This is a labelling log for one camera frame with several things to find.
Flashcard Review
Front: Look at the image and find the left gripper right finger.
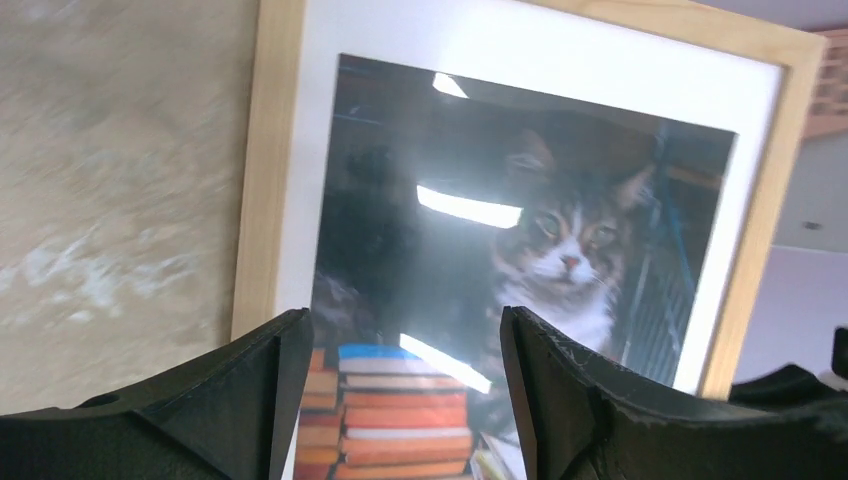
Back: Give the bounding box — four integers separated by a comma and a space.
500, 307, 847, 480

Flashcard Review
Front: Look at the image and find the orange desk file organizer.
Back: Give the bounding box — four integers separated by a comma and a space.
803, 27, 847, 140

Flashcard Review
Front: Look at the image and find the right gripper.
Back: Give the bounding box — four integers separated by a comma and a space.
728, 327, 847, 410

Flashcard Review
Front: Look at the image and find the white mat board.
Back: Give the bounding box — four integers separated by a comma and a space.
274, 0, 786, 480

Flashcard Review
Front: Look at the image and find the cat photo print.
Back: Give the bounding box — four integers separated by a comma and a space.
295, 53, 737, 479

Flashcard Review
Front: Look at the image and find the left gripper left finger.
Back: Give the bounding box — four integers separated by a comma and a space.
1, 309, 314, 479

